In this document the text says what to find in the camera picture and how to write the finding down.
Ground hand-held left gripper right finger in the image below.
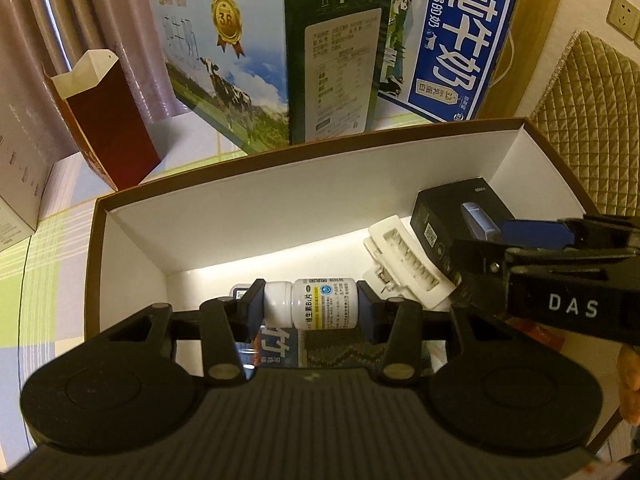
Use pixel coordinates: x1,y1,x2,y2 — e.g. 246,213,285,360
356,280,502,382

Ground sky print milk carton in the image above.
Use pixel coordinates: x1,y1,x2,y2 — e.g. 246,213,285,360
145,0,394,157

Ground blue dental floss pack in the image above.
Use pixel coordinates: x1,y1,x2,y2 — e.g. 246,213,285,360
230,282,312,369

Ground white pill bottle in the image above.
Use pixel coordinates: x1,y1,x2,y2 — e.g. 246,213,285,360
262,276,361,332

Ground white hair clip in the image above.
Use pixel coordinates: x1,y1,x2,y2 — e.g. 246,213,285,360
360,213,459,312

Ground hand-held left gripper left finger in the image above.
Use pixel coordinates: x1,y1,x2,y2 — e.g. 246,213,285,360
100,278,268,382

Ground quilted chair cushion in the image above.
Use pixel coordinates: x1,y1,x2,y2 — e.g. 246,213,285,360
527,30,640,222

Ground person's right hand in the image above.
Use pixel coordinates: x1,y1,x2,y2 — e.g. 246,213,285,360
617,346,640,427

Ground wall socket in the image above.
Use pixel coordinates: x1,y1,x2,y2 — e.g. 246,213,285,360
606,0,640,42

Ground black product box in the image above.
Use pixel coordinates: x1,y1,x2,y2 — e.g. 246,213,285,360
410,177,517,307

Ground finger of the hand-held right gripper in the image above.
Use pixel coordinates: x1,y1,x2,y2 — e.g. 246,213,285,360
499,214,640,253
446,237,551,322

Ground brown cardboard box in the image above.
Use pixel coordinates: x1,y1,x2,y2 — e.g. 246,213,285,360
82,117,621,376

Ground dark red open carton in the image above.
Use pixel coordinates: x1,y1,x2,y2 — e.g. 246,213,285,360
47,49,162,192

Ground dark zigzag patterned cloth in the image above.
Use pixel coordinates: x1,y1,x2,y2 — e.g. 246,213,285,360
304,329,392,369

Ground blue milk carton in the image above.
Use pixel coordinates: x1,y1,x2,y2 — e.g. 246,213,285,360
376,0,522,124

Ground striped curtain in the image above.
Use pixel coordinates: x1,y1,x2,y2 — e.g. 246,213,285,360
0,0,211,161

